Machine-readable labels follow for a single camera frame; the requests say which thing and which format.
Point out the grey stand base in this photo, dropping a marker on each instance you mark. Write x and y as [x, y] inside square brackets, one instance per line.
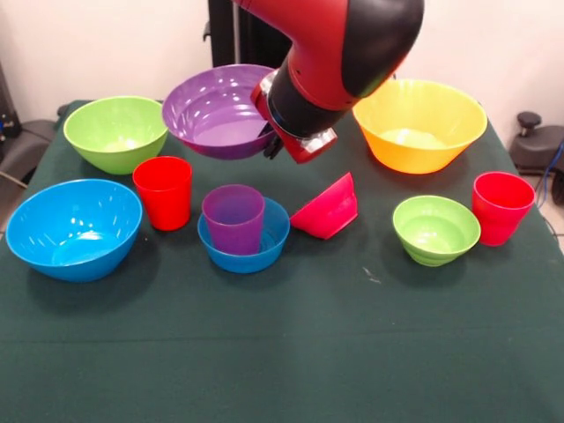
[26, 145]
[539, 150]

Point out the purple cup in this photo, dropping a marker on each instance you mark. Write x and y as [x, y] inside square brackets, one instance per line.
[233, 224]

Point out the large yellow bowl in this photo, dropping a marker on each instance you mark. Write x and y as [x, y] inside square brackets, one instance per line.
[414, 145]

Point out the black knob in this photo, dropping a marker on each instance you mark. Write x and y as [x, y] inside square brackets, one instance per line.
[529, 120]

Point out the small pink bowl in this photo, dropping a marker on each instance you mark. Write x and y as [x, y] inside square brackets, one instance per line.
[328, 216]

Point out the purple bowl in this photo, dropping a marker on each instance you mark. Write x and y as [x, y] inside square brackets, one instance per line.
[211, 114]

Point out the black equipment box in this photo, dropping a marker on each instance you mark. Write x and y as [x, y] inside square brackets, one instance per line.
[6, 110]

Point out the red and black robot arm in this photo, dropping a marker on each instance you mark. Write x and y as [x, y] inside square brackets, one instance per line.
[335, 44]

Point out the small green bowl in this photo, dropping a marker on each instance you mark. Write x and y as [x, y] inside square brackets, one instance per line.
[436, 238]

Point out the small blue bowl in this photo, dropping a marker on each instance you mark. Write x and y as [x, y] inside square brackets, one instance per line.
[273, 247]

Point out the red cup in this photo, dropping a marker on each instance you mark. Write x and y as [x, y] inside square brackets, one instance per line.
[502, 220]
[163, 202]

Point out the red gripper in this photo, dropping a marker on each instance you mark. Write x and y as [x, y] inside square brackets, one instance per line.
[304, 152]

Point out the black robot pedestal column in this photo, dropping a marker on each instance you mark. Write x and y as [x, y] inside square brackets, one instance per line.
[224, 35]

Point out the large green bowl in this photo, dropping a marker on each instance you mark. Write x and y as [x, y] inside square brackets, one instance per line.
[114, 132]

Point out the dark green tablecloth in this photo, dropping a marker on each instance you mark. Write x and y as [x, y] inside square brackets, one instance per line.
[282, 330]

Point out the large blue bowl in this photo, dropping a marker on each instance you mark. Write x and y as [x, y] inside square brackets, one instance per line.
[75, 238]

